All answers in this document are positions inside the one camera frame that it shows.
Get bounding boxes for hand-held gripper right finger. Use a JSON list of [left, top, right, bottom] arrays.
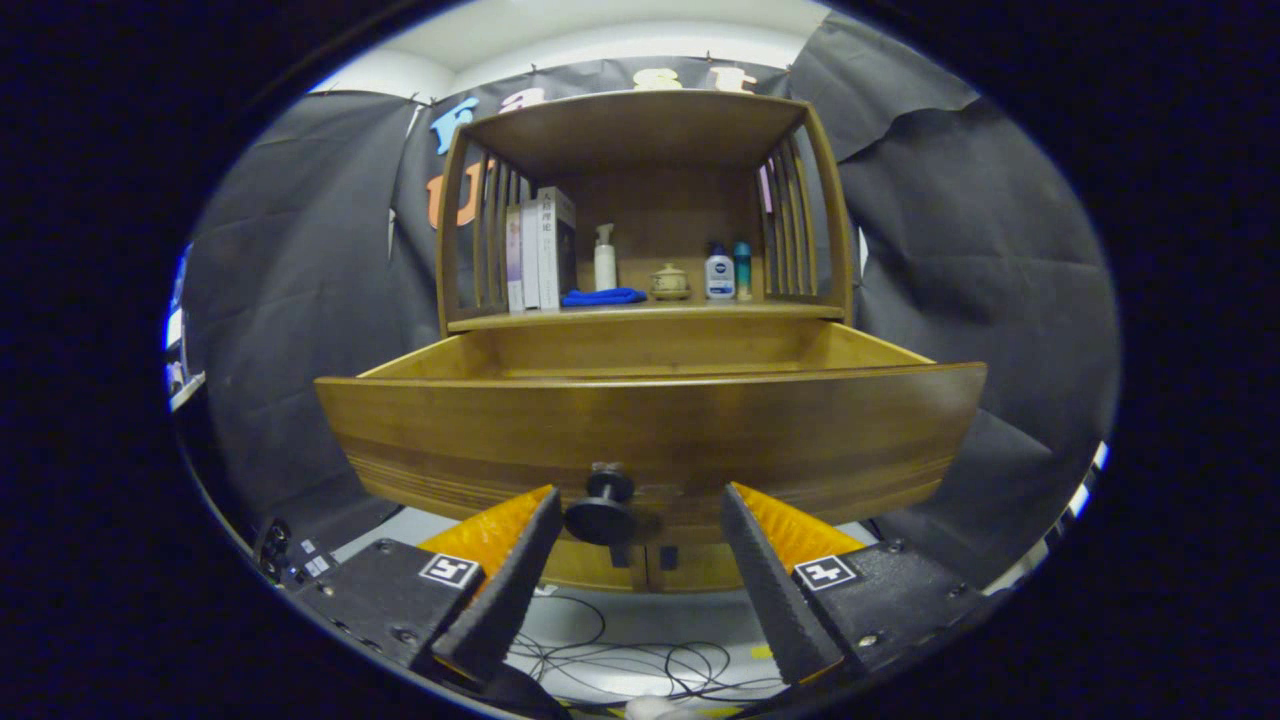
[[720, 482, 1001, 686]]

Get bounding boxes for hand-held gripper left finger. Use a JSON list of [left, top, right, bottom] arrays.
[[290, 485, 564, 686]]

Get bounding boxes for black drawer knob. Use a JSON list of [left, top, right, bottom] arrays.
[[563, 462, 638, 547]]

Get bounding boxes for wooden drawer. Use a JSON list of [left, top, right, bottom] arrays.
[[315, 320, 989, 549]]

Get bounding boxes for wooden cabinet door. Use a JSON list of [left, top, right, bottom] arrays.
[[540, 540, 649, 593], [645, 540, 746, 593]]

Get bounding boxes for wooden countertop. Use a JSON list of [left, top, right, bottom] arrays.
[[448, 298, 846, 333]]

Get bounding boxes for wooden cabinet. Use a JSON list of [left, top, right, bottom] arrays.
[[435, 90, 856, 593]]

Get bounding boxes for black power strip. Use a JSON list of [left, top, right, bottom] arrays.
[[258, 518, 341, 589]]

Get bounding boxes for white lotion bottle blue cap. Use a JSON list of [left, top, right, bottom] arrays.
[[705, 242, 737, 301]]

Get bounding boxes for lavender book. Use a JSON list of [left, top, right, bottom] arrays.
[[505, 205, 525, 314]]

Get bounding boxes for thin white book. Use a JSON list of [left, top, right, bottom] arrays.
[[521, 197, 542, 311]]

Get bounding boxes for white book with dark portrait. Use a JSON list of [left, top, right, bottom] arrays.
[[536, 186, 578, 312]]

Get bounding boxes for white lit equipment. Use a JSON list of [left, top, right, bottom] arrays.
[[165, 245, 208, 411]]

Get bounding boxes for black floor cables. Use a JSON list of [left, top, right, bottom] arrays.
[[505, 590, 791, 706]]

